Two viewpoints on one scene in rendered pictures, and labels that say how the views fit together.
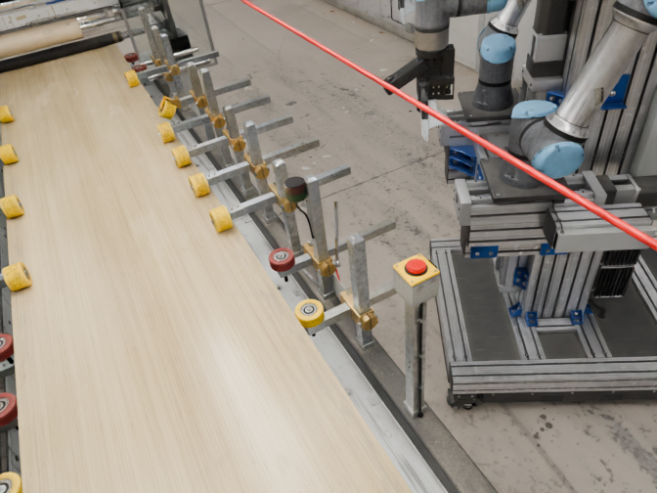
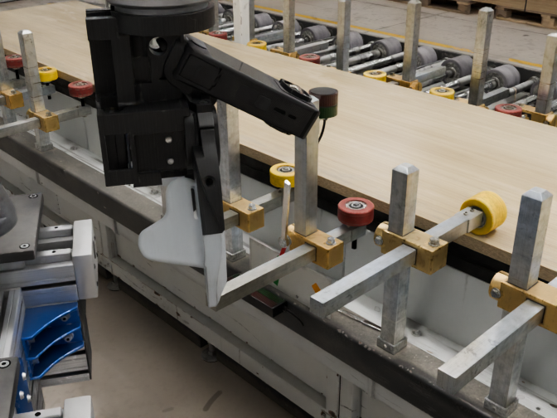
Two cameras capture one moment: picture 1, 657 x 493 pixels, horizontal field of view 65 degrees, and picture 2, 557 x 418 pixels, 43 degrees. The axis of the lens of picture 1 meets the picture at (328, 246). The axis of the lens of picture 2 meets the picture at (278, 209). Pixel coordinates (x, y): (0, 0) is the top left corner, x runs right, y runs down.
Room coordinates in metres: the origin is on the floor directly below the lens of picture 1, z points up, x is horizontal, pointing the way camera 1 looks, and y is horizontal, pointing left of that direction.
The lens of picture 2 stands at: (2.48, -0.50, 1.61)
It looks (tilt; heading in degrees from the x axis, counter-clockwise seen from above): 27 degrees down; 159
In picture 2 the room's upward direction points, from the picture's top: straight up
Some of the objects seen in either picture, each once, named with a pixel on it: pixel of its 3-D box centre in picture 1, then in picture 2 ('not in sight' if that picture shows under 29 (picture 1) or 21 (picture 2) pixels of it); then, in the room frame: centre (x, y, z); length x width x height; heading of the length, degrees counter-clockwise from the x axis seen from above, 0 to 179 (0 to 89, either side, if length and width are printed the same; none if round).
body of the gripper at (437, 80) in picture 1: (433, 72); not in sight; (1.16, -0.30, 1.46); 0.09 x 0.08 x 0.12; 82
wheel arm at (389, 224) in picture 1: (338, 246); (292, 261); (1.30, -0.03, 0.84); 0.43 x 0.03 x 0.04; 113
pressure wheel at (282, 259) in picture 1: (284, 267); (355, 226); (1.22, 0.15, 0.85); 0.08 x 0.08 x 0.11
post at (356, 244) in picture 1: (361, 301); (230, 188); (1.00, -0.07, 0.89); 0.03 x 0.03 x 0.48; 23
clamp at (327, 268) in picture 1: (318, 258); (313, 244); (1.25, 0.04, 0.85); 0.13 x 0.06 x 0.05; 23
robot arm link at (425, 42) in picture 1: (431, 37); not in sight; (1.16, -0.29, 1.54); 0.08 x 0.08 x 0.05
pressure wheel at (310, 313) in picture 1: (311, 321); (286, 188); (0.98, 0.08, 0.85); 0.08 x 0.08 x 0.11
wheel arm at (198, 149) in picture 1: (237, 135); not in sight; (1.97, 0.31, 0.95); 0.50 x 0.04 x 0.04; 113
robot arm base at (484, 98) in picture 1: (493, 89); not in sight; (1.78, -0.69, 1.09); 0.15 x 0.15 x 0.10
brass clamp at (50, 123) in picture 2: not in sight; (42, 119); (0.10, -0.45, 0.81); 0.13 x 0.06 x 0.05; 23
